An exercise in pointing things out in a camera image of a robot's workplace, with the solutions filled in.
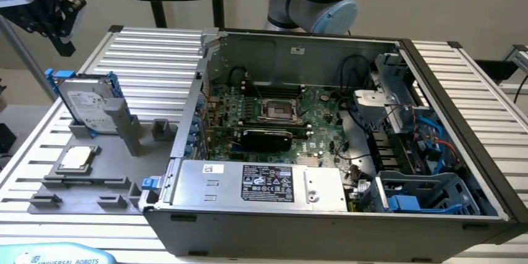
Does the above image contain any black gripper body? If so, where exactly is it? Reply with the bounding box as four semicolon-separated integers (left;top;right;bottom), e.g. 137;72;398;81
0;0;68;35

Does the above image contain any blue-grey disk bay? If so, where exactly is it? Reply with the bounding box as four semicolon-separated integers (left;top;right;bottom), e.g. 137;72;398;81
372;170;482;216

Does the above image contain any grey metal leg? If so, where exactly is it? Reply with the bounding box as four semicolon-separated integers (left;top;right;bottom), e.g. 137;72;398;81
0;15;60;101

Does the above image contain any silver CPU chip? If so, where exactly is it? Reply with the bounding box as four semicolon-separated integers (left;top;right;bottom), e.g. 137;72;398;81
57;145;98;174

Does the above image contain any grey parts rack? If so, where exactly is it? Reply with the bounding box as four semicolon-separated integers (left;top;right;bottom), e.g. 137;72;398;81
26;96;182;215

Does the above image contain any blue case latch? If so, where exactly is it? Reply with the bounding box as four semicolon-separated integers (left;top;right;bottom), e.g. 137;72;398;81
141;176;161;191

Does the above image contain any RAM slot bank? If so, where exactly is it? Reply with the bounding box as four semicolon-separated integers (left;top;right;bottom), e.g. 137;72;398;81
249;83;301;97

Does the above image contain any CPU socket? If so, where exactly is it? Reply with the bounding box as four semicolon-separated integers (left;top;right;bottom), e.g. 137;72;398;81
256;98;306;125

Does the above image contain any black graphics card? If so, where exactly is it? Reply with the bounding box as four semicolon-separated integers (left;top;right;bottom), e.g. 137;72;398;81
237;127;296;154

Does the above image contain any silver power supply unit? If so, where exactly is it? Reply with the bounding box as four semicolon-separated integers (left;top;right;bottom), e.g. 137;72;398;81
165;159;348;213

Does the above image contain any blue Universal Robots joint cap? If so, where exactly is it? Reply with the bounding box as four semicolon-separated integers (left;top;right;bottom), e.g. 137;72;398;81
0;241;121;264

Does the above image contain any green motherboard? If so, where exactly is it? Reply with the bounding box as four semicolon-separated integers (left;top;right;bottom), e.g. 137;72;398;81
200;83;366;169

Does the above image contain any metal drive cage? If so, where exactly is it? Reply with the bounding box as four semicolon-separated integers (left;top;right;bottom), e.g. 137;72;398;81
352;53;430;135

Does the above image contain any open black PC case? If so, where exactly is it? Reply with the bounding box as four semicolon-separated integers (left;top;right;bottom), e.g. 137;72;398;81
137;27;520;258

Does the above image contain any black box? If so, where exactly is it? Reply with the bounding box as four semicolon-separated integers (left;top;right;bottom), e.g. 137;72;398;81
473;59;514;88

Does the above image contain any hard disk with blue bracket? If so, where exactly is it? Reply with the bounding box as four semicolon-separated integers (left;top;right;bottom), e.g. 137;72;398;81
44;70;140;138

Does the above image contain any black looped wire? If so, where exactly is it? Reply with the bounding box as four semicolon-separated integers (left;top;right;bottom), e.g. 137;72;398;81
338;54;373;89
228;66;249;88

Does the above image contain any blue wire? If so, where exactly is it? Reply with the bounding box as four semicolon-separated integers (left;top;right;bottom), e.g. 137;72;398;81
414;114;446;174

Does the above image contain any red wire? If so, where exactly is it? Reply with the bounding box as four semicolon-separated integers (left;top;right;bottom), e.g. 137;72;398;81
430;138;460;168

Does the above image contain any aluminium frame profile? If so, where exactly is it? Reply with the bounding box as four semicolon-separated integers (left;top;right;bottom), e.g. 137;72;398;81
498;43;528;95

